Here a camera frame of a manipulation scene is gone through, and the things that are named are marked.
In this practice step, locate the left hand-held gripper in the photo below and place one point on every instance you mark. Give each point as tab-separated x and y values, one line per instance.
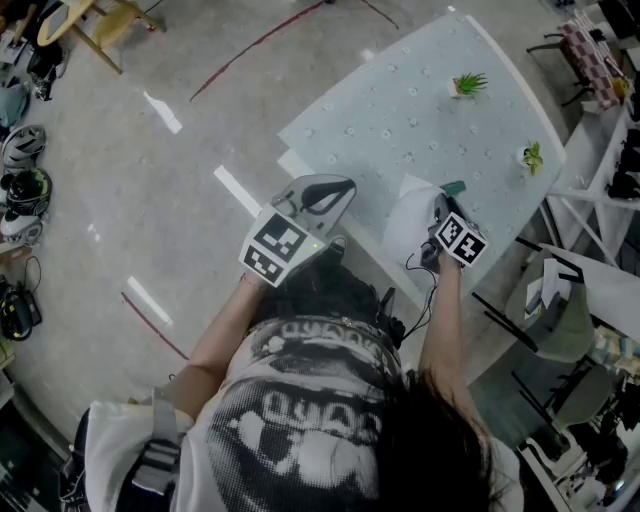
272	242

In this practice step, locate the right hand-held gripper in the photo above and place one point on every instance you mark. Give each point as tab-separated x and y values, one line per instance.
457	240

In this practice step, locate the white sheet of paper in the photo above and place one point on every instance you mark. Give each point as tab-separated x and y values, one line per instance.
407	220

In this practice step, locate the person's right forearm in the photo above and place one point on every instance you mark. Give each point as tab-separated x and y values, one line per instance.
445	325

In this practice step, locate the person's left forearm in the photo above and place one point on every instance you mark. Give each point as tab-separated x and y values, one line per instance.
220	335

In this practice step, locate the pale floral tablecloth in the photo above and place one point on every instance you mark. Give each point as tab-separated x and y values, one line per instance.
410	130

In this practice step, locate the leafy yellow-green potted plant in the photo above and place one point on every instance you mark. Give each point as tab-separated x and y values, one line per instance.
531	156

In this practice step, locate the spiky green potted plant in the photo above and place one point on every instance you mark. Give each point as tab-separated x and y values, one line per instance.
469	84

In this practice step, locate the grey upholstered chair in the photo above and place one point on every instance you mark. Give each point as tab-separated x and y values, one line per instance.
560	310

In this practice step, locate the checkered red white cloth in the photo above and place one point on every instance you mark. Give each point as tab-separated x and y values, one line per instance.
590	60

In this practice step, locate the white black printed shirt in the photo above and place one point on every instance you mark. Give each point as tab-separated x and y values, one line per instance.
300	425

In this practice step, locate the wooden chair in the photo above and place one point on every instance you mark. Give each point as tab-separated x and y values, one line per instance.
100	25

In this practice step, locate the black green helmet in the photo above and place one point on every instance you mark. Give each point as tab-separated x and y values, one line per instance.
27	192

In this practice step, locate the grey white helmet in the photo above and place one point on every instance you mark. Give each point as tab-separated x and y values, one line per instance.
22	145

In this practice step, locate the black yellow device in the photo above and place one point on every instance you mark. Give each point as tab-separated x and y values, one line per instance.
17	310

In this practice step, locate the white shelf frame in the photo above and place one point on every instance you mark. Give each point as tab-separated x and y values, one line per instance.
595	190

